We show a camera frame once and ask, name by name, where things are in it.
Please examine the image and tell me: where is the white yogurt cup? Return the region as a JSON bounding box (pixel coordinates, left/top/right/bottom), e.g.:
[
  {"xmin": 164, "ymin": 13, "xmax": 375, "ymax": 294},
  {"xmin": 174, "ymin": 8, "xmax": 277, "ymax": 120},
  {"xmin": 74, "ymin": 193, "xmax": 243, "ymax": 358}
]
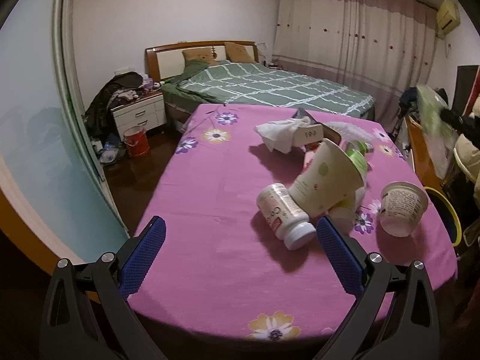
[{"xmin": 378, "ymin": 181, "xmax": 428, "ymax": 238}]

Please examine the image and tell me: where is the cream paper cup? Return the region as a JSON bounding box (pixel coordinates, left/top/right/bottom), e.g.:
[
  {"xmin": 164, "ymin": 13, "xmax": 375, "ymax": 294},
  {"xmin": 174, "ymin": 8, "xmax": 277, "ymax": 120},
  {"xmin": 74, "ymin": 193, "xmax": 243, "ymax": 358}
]
[{"xmin": 288, "ymin": 139, "xmax": 365, "ymax": 218}]

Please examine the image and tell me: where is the white pill bottle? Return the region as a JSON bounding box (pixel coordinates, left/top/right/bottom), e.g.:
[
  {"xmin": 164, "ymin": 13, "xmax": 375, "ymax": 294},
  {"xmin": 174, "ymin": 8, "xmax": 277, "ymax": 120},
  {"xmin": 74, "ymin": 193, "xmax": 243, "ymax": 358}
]
[{"xmin": 256, "ymin": 183, "xmax": 316, "ymax": 250}]

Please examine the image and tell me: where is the white tissue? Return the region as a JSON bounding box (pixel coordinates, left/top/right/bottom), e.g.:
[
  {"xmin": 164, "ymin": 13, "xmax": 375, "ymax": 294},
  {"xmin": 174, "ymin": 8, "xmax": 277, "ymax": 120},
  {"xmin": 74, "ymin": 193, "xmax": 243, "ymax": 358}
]
[{"xmin": 254, "ymin": 117, "xmax": 310, "ymax": 154}]

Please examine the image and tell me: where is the yellow rim trash bin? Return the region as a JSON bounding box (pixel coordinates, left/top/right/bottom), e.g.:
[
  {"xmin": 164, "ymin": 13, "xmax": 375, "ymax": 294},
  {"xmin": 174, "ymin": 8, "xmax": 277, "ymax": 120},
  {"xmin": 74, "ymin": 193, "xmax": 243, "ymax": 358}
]
[{"xmin": 425, "ymin": 186, "xmax": 462, "ymax": 247}]

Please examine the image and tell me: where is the pink floral bed sheet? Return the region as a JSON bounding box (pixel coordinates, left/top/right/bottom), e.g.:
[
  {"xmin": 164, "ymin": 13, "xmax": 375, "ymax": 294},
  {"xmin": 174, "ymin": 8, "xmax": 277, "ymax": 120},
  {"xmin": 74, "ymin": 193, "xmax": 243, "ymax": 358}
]
[{"xmin": 127, "ymin": 102, "xmax": 459, "ymax": 342}]

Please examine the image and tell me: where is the wooden desk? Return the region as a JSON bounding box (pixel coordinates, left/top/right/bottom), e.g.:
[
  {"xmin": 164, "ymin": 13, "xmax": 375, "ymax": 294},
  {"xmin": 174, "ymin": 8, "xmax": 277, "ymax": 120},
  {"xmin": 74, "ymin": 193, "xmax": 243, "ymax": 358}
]
[{"xmin": 405, "ymin": 116, "xmax": 442, "ymax": 191}]

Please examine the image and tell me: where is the sliding wardrobe door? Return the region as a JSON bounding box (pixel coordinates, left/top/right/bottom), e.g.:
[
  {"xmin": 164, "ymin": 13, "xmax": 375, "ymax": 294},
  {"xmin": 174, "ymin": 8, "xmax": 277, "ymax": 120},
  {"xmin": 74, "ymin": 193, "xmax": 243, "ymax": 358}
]
[{"xmin": 1, "ymin": 0, "xmax": 128, "ymax": 263}]

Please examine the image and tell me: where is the green label plastic bottle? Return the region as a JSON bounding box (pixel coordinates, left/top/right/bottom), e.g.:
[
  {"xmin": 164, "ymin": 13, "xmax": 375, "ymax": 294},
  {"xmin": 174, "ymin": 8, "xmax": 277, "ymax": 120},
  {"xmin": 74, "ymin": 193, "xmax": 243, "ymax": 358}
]
[{"xmin": 344, "ymin": 141, "xmax": 374, "ymax": 182}]

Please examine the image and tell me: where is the red bucket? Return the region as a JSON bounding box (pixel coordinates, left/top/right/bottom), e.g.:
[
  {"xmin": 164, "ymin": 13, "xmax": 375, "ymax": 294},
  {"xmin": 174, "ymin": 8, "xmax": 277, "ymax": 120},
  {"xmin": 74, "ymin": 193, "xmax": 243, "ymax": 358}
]
[{"xmin": 123, "ymin": 126, "xmax": 150, "ymax": 158}]

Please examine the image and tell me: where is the dark clothes pile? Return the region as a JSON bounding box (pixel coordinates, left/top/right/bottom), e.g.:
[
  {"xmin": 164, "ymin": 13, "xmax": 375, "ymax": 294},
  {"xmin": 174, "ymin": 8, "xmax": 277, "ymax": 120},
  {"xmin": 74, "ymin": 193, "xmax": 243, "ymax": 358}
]
[{"xmin": 84, "ymin": 72, "xmax": 143, "ymax": 144}]

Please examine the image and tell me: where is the small cardboard box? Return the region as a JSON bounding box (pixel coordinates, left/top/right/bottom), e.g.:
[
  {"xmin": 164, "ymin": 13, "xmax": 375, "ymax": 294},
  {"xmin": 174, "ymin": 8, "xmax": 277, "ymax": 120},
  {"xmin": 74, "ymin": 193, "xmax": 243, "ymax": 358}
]
[{"xmin": 292, "ymin": 124, "xmax": 324, "ymax": 147}]

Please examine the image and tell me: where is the white nightstand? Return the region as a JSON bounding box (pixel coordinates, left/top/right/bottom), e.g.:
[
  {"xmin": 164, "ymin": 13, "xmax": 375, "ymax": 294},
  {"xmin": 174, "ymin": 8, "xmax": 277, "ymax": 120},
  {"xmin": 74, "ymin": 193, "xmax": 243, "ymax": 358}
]
[{"xmin": 112, "ymin": 90, "xmax": 167, "ymax": 139}]

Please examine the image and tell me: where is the clothes heap on desk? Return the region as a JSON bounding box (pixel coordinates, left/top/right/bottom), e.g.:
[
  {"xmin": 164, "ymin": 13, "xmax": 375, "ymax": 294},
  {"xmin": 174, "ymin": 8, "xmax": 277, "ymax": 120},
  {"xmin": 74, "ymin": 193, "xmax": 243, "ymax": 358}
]
[{"xmin": 398, "ymin": 84, "xmax": 448, "ymax": 131}]

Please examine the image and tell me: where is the black television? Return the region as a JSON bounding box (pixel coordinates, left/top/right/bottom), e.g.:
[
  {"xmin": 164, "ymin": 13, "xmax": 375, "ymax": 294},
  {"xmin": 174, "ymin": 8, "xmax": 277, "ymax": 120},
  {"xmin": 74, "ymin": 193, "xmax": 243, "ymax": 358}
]
[{"xmin": 451, "ymin": 65, "xmax": 479, "ymax": 116}]

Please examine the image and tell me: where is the wooden headboard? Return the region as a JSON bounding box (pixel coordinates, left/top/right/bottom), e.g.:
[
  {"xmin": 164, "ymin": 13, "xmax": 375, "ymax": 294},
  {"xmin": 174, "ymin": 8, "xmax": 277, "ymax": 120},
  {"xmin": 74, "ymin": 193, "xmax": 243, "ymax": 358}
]
[{"xmin": 145, "ymin": 40, "xmax": 260, "ymax": 82}]

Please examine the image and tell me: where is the green plaid bed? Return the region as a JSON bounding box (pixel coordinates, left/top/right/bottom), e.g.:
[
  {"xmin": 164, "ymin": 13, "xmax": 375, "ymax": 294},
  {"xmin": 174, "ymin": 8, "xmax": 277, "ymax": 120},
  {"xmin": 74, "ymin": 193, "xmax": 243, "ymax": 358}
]
[{"xmin": 161, "ymin": 61, "xmax": 374, "ymax": 119}]

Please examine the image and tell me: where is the striped pink curtain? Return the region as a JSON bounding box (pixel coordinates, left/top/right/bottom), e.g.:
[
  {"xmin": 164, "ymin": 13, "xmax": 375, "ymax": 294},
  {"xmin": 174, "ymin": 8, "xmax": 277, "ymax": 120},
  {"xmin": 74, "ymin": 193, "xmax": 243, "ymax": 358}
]
[{"xmin": 272, "ymin": 0, "xmax": 437, "ymax": 132}]

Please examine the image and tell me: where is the brown pillow left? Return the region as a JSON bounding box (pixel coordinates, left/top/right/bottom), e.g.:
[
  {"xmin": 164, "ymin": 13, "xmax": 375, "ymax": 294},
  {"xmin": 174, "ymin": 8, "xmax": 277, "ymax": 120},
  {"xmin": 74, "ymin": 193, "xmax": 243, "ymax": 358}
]
[{"xmin": 182, "ymin": 47, "xmax": 218, "ymax": 66}]

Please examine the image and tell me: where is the brown pillow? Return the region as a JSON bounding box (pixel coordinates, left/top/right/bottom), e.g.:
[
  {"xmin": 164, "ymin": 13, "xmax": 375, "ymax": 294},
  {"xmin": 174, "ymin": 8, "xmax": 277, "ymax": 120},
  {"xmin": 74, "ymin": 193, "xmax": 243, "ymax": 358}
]
[
  {"xmin": 182, "ymin": 47, "xmax": 218, "ymax": 66},
  {"xmin": 224, "ymin": 41, "xmax": 255, "ymax": 63}
]

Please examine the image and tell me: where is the brown pillow right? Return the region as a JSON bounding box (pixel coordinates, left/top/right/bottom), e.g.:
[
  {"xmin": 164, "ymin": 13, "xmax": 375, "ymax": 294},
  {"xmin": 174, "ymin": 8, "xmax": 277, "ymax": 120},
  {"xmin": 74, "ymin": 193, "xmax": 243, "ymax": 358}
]
[{"xmin": 224, "ymin": 41, "xmax": 255, "ymax": 63}]

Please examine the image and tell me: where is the wall air conditioner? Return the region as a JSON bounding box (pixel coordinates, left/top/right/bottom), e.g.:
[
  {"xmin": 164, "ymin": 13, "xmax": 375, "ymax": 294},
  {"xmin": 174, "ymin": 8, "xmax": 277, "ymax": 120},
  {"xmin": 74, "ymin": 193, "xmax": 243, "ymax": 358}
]
[{"xmin": 436, "ymin": 0, "xmax": 461, "ymax": 39}]

